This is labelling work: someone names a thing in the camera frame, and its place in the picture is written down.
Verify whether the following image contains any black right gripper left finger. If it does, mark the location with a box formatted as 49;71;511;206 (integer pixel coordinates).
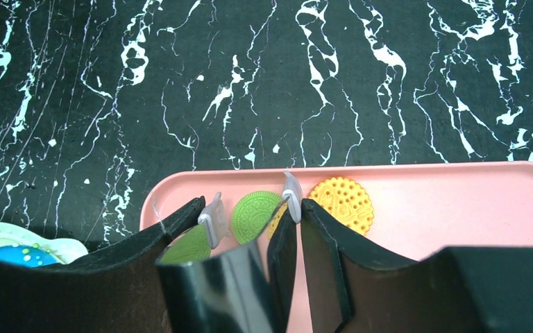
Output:
0;197;205;332

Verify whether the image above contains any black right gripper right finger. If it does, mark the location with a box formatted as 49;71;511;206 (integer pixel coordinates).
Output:
301;199;533;332

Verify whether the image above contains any blue donut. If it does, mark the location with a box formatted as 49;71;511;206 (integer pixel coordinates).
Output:
0;245;60;268

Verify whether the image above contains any pink serving tray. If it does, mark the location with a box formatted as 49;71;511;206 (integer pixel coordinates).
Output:
139;160;533;333

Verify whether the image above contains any white three-tier cake stand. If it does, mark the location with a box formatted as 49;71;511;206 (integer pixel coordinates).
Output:
0;222;88;264

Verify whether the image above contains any green round macaron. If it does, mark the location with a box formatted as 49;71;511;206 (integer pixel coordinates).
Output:
231;191;282;244

